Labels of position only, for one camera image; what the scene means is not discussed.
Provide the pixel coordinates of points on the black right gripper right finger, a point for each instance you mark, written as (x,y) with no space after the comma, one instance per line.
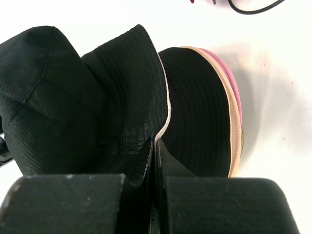
(168,165)

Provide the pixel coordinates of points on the beige black reversible bucket hat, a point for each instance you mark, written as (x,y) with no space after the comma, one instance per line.
(198,135)

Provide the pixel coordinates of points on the black wire hat stand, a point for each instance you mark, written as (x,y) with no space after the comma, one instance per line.
(252,7)

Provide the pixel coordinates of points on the pink bucket hat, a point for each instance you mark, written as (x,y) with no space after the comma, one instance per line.
(230,78)

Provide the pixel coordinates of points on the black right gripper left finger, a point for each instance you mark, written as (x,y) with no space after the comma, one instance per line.
(136,162)

